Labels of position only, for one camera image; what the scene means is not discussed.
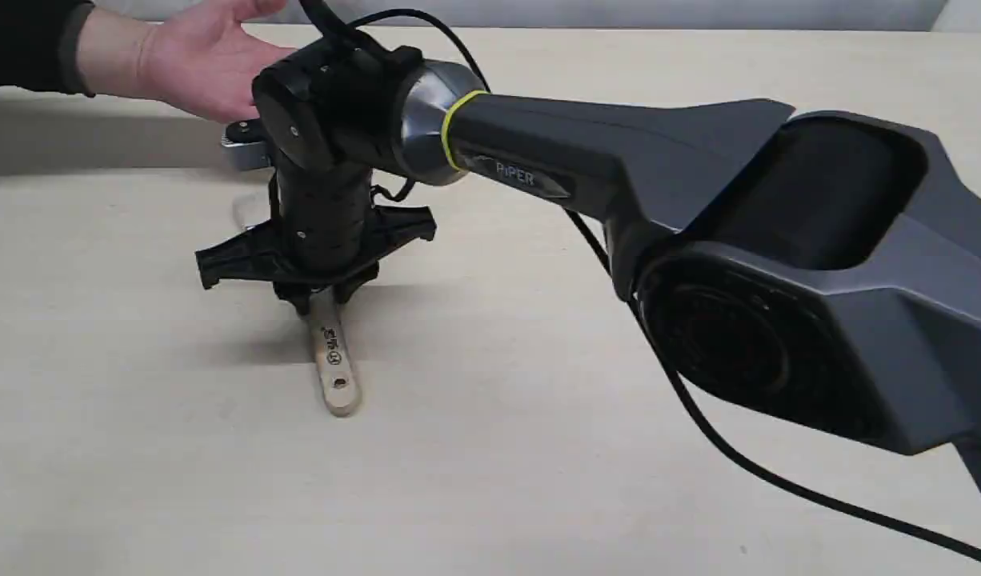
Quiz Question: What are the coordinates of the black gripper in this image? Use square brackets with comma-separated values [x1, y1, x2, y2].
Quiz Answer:
[195, 156, 437, 316]

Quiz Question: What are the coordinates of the wide wooden-handled paint brush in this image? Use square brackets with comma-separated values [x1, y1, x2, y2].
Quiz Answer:
[233, 196, 363, 418]

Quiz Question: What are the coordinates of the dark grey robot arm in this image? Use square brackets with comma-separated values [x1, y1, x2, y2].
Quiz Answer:
[195, 33, 981, 493]

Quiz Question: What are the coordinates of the forearm in black sleeve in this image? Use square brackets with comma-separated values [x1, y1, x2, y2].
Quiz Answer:
[0, 0, 159, 101]

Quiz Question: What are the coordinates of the person's open bare hand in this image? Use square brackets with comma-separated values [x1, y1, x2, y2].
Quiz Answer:
[134, 1, 292, 123]

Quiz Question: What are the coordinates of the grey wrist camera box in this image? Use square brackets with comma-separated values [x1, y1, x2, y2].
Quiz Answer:
[220, 118, 274, 174]

